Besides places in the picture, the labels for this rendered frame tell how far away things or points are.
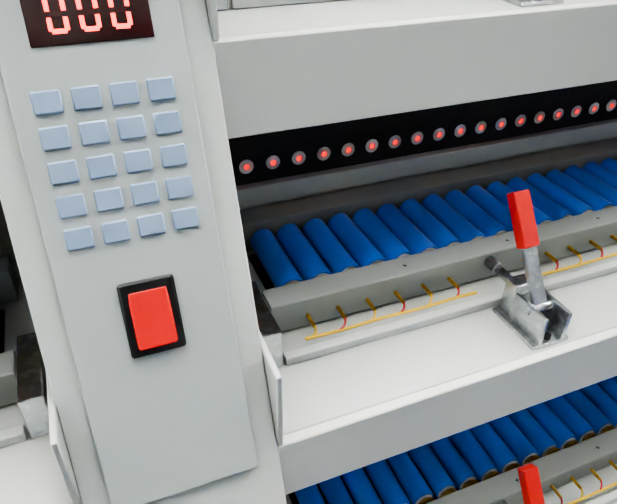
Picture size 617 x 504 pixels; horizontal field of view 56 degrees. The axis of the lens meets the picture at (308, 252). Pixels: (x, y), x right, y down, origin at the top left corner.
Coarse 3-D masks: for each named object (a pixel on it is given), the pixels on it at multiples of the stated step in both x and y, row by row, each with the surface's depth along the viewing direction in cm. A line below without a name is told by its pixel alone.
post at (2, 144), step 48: (192, 0) 24; (192, 48) 24; (0, 96) 22; (0, 144) 22; (0, 192) 23; (240, 240) 27; (48, 288) 24; (240, 288) 27; (48, 336) 25; (240, 336) 28; (96, 480) 27; (240, 480) 29
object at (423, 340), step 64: (320, 128) 43; (384, 128) 45; (448, 128) 48; (512, 128) 51; (576, 128) 53; (256, 192) 44; (320, 192) 46; (384, 192) 46; (448, 192) 47; (512, 192) 35; (576, 192) 48; (256, 256) 43; (320, 256) 41; (384, 256) 41; (448, 256) 39; (512, 256) 41; (576, 256) 44; (320, 320) 37; (384, 320) 37; (448, 320) 38; (512, 320) 37; (576, 320) 38; (320, 384) 33; (384, 384) 33; (448, 384) 33; (512, 384) 35; (576, 384) 38; (320, 448) 31; (384, 448) 34
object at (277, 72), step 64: (256, 0) 29; (320, 0) 30; (384, 0) 31; (448, 0) 31; (512, 0) 31; (576, 0) 32; (256, 64) 26; (320, 64) 27; (384, 64) 28; (448, 64) 30; (512, 64) 31; (576, 64) 33; (256, 128) 27
